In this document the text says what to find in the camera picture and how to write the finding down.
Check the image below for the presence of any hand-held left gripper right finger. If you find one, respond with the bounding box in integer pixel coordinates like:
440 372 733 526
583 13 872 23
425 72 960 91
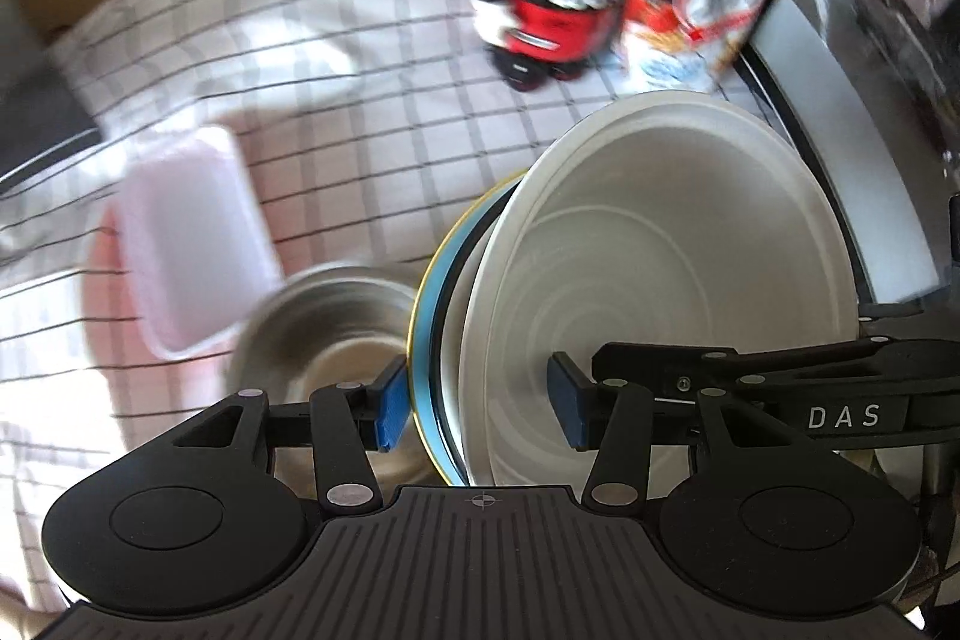
546 351 800 510

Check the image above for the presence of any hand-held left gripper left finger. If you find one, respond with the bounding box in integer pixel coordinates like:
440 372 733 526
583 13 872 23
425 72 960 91
172 355 410 512

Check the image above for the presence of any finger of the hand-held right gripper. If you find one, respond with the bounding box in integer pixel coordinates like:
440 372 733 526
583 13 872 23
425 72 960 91
591 340 927 380
651 370 807 450

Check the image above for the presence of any white plate with yellow rim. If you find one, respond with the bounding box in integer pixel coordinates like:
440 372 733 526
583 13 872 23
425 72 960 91
403 171 526 489

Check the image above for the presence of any blue gold-rimmed plate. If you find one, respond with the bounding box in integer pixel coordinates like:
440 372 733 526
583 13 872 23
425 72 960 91
409 179 530 488

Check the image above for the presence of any stainless steel bowl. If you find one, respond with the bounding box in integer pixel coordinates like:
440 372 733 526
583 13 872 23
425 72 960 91
225 265 445 485

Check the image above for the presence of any white paper bowl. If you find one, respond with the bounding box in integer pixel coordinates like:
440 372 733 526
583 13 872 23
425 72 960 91
457 91 860 488

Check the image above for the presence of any white plastic container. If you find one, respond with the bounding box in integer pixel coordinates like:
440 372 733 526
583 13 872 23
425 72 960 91
112 124 286 363

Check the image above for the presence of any red tray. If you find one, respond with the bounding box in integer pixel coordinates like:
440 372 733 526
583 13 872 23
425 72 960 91
82 201 252 435

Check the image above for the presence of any white checked tablecloth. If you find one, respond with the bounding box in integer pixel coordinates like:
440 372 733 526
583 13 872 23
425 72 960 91
0 0 788 611

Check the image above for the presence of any dark grey box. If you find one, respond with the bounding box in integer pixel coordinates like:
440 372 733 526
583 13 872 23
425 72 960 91
0 0 102 199

